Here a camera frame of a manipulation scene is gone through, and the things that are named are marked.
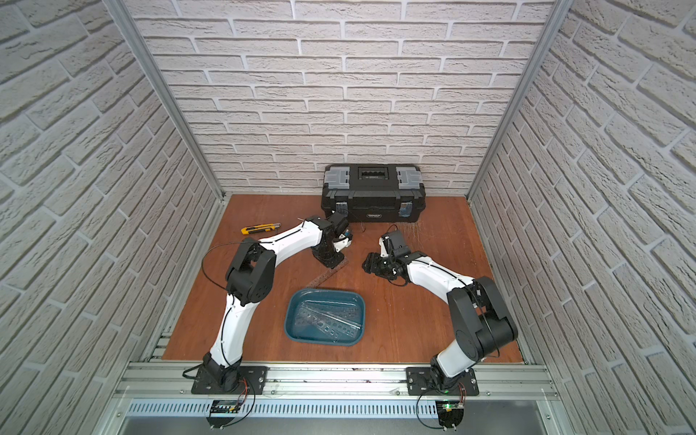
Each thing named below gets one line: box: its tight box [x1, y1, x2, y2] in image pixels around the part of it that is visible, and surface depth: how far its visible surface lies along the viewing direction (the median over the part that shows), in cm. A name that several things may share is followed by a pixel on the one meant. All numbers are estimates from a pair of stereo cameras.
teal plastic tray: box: [284, 287, 367, 347], surface depth 87 cm
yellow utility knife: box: [241, 222, 281, 236], surface depth 109 cm
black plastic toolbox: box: [320, 164, 427, 223], surface depth 102 cm
